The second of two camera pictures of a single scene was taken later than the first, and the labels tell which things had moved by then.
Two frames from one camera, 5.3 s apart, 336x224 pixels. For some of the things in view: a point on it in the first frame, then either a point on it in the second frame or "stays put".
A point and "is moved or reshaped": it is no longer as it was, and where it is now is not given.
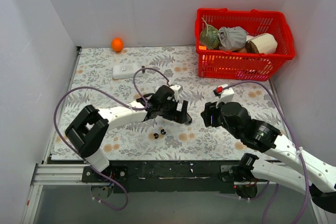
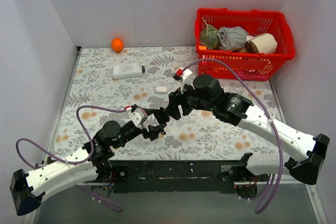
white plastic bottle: (127, 71) stays put
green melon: (209, 37) stays put
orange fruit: (117, 44) stays put
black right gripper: (208, 115) → (181, 102)
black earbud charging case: (188, 120) is moved or reshaped
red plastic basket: (221, 64) stays put
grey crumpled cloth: (232, 38) stays put
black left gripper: (181, 112) → (148, 125)
